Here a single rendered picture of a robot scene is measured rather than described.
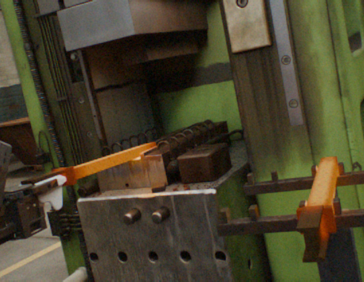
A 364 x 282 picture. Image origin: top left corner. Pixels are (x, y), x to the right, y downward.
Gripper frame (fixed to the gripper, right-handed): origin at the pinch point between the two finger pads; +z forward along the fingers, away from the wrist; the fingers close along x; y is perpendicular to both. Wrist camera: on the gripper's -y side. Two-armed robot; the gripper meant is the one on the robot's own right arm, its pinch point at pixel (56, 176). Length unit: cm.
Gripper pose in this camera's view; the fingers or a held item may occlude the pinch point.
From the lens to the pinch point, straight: 99.3
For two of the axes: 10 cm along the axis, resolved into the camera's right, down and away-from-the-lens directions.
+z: 4.5, -2.0, 8.7
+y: 2.0, 9.7, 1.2
